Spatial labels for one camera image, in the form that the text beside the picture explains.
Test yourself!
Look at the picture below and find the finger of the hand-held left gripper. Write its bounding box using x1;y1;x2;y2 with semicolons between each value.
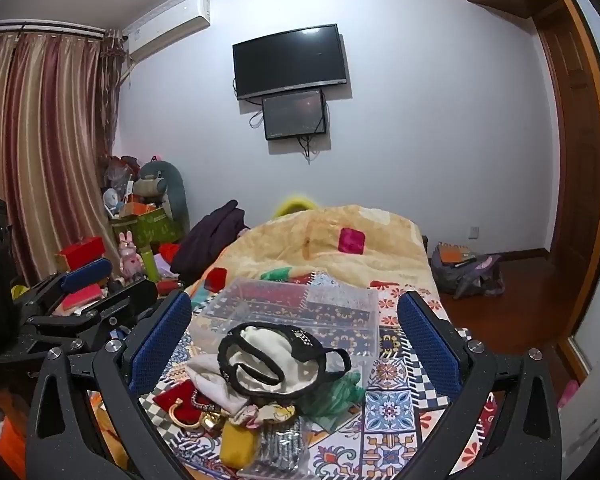
12;259;114;318
0;280;160;365

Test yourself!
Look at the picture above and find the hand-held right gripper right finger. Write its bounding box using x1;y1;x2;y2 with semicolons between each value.
396;289;576;480

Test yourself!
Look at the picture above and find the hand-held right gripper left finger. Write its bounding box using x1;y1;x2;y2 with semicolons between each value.
25;290;193;480

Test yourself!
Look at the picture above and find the red gift box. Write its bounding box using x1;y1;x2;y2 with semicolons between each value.
55;236;106;272

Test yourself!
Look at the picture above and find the pink red flat box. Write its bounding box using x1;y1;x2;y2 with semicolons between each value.
59;282;104;312

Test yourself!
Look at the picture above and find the pink bunny plush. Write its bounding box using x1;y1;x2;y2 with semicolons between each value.
117;231;144;282

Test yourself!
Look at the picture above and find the red velvet pouch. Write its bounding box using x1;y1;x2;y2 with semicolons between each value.
152;379;217;429

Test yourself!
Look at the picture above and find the white cloth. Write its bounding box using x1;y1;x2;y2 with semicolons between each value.
184;354;251;412

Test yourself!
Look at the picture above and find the patterned tile print bedsheet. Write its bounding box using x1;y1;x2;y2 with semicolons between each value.
97;270;487;480

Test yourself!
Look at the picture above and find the green cardboard box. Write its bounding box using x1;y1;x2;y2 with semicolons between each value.
111;207;184;249

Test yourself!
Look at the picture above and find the grey purple backpack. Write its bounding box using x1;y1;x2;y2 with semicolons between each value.
430;242;506;302

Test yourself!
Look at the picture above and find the small red cloth pouch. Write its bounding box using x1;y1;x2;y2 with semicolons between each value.
203;267;229;292

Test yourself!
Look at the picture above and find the white black-trimmed bag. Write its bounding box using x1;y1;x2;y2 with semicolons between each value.
218;321;354;407

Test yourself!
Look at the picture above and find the dark purple jacket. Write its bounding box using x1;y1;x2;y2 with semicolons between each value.
171;200;251;282

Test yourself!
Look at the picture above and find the green sheer cloth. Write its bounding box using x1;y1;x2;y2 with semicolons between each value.
299;374;369;419

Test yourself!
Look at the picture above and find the grey green plush toy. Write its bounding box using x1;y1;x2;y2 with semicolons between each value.
132;157;191;241

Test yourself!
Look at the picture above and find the yellow fleece blanket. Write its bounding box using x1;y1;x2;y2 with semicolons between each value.
190;204;439;307

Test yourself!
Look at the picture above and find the floral hair scrunchie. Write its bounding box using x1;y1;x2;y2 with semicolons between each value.
229;402;297;432

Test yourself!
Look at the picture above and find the magenta cloth pouch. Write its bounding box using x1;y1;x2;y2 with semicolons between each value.
338;227;367;255

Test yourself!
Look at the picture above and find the yellow cloth pouch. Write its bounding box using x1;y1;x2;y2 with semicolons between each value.
218;425;259;467

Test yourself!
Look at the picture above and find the striped red beige curtain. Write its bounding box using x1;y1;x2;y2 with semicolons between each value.
0;30;124;286

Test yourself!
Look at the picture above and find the clear plastic storage box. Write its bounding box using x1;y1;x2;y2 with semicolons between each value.
187;276;382;396

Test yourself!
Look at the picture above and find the green folded cloth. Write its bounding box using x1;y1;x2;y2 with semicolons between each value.
259;267;302;284

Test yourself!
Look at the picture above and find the pink object on floor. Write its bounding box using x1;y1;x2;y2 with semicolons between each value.
556;379;582;412

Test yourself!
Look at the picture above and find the silver sequin pouch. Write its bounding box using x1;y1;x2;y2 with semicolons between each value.
239;417;314;479

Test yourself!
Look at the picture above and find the yellow plush object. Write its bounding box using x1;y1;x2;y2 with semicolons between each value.
274;195;319;219

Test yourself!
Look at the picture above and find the brown wooden door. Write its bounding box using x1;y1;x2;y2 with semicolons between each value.
530;0;600;366

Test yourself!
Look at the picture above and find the white air conditioner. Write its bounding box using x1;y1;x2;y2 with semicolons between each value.
122;0;212;62

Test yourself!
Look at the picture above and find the gold ring bangle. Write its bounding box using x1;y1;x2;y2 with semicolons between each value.
168;398;204;429

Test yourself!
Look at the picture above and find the white curtain rail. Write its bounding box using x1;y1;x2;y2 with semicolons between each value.
0;20;107;40

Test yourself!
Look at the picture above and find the small black wall monitor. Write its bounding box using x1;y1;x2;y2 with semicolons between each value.
261;89;329;141

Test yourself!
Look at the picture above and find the large black wall television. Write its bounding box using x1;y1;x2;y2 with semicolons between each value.
232;24;349;101

